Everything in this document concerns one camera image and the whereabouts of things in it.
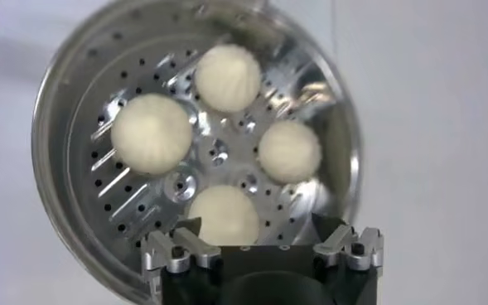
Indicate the white steamed baozi bun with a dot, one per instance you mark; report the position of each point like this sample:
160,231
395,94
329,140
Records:
228,78
289,151
150,132
225,215

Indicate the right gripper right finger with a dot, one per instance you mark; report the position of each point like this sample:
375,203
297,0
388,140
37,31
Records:
343,244

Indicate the stainless steel steamer basket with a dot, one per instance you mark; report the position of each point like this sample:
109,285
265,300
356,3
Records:
216,151

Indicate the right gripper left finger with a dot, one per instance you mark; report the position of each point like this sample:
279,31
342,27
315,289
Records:
185,248

